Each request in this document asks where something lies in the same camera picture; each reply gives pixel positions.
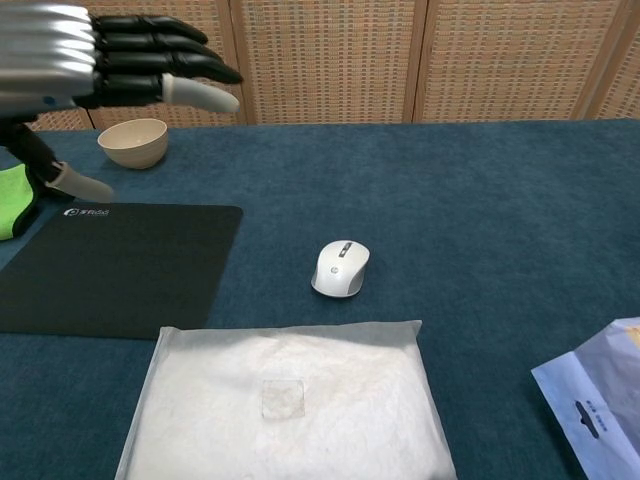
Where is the blue and white pouch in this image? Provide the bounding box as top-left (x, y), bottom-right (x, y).
top-left (530, 316), bottom-right (640, 480)

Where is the green cloth with black trim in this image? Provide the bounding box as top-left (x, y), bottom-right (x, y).
top-left (0, 162), bottom-right (41, 243)

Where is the wicker folding screen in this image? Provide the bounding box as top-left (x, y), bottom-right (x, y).
top-left (0, 0), bottom-right (640, 135)

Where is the white computer mouse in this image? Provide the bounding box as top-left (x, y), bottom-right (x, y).
top-left (310, 239), bottom-right (372, 296)

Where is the beige bowl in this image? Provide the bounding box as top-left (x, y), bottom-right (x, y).
top-left (96, 118), bottom-right (169, 170)

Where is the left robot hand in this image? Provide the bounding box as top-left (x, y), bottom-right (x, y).
top-left (0, 4), bottom-right (245, 202)

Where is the translucent bag with white filling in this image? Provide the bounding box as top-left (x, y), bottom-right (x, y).
top-left (114, 319), bottom-right (459, 480)

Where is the black mouse pad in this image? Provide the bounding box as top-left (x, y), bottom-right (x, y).
top-left (0, 202), bottom-right (244, 341)

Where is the teal tablecloth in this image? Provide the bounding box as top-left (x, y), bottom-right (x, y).
top-left (0, 118), bottom-right (640, 480)

